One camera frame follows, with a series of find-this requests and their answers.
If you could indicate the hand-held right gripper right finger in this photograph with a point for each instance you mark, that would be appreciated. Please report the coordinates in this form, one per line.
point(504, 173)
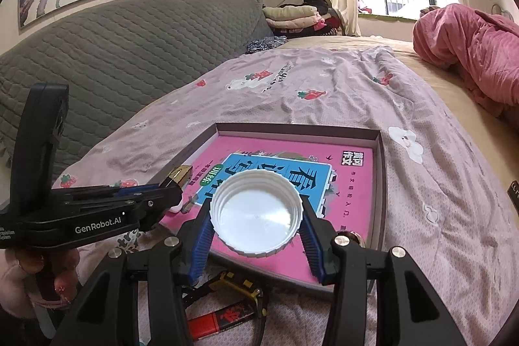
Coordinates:
point(312, 248)

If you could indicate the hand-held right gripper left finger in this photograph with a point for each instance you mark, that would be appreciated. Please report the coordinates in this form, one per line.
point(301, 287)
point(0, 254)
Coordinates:
point(200, 244)

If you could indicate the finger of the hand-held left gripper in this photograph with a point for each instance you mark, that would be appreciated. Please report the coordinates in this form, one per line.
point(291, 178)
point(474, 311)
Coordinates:
point(136, 190)
point(160, 206)

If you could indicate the black bottle with gold cap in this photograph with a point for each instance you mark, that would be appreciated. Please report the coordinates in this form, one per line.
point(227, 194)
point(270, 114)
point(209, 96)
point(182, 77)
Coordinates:
point(182, 173)

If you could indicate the white plastic jar lid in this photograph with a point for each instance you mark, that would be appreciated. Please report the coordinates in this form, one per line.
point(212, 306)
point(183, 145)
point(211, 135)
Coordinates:
point(255, 216)

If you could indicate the red lighter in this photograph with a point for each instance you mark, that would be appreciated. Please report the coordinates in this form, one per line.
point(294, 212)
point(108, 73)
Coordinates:
point(227, 319)

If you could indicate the person's left hand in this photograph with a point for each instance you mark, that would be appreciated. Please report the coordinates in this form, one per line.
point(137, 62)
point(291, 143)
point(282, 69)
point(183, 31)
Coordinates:
point(67, 269)

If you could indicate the pink and blue book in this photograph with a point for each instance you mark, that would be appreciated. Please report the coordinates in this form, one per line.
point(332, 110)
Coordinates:
point(348, 204)

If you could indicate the grey quilted headboard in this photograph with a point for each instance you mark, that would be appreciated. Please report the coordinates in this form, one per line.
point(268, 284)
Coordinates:
point(121, 58)

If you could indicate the strawberry printed pink blanket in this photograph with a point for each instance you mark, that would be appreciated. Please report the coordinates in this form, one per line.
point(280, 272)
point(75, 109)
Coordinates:
point(425, 175)

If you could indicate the dark blue patterned cloth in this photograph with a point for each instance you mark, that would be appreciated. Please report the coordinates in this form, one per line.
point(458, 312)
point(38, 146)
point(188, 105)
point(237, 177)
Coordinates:
point(265, 44)

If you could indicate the black and gold case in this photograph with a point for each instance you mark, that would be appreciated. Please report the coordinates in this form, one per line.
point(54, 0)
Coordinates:
point(514, 194)

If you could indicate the stack of folded clothes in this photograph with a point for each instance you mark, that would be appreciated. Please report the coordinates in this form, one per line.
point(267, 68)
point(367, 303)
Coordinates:
point(288, 15)

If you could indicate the black clothing pile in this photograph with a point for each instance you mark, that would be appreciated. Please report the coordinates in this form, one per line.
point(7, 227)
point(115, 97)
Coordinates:
point(314, 1)

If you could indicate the pink duvet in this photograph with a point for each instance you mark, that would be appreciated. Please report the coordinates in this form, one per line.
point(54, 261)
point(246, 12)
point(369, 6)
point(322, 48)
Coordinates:
point(478, 46)

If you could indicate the brown patterned cloth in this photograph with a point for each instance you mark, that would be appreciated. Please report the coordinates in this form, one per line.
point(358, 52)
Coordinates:
point(429, 10)

